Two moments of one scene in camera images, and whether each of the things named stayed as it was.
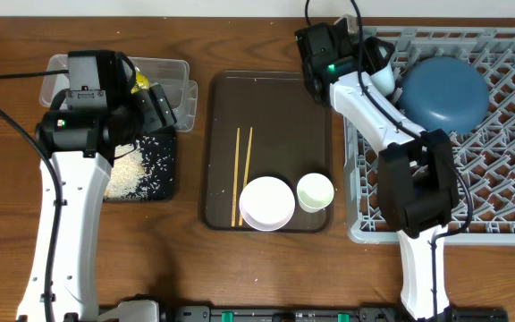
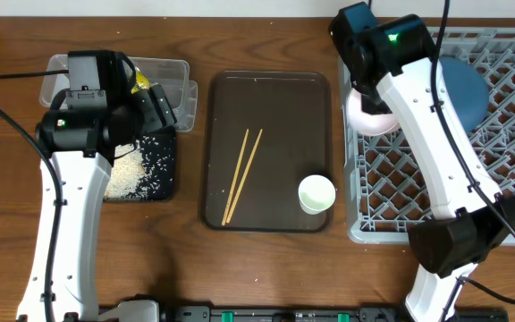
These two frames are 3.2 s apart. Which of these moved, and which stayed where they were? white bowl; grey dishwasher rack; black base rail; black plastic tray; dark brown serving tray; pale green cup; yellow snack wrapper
Moved: white bowl
Stayed: dark brown serving tray; black plastic tray; black base rail; yellow snack wrapper; pale green cup; grey dishwasher rack
